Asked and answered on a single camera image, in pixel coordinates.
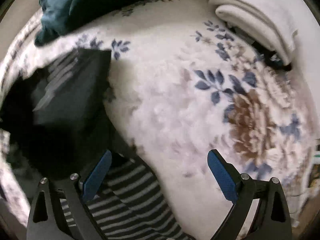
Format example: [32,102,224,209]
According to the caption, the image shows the floral bed blanket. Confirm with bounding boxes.
[1,0,316,239]

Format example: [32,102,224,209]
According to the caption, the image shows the black folded item under clothes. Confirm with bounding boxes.
[226,23,292,72]

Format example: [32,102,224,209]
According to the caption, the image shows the black striped sweater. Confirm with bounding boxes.
[1,48,189,239]

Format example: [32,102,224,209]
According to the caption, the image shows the folded white clothes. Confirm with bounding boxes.
[209,0,298,65]

